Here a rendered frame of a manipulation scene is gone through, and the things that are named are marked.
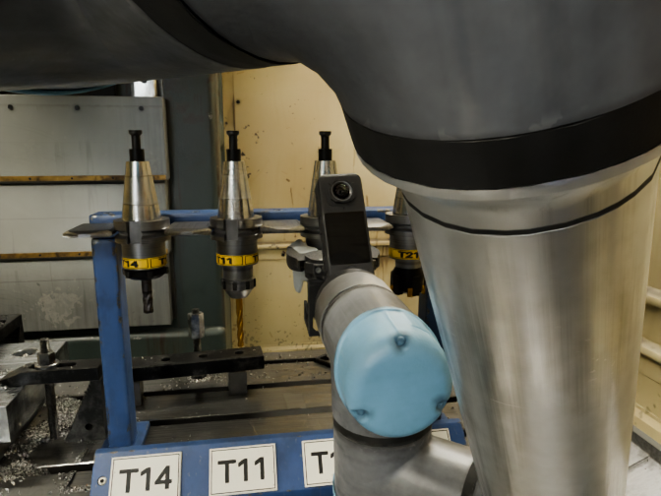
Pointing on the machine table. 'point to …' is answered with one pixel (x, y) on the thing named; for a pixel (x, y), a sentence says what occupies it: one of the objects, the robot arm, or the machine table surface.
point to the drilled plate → (14, 397)
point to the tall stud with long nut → (196, 332)
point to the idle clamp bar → (180, 362)
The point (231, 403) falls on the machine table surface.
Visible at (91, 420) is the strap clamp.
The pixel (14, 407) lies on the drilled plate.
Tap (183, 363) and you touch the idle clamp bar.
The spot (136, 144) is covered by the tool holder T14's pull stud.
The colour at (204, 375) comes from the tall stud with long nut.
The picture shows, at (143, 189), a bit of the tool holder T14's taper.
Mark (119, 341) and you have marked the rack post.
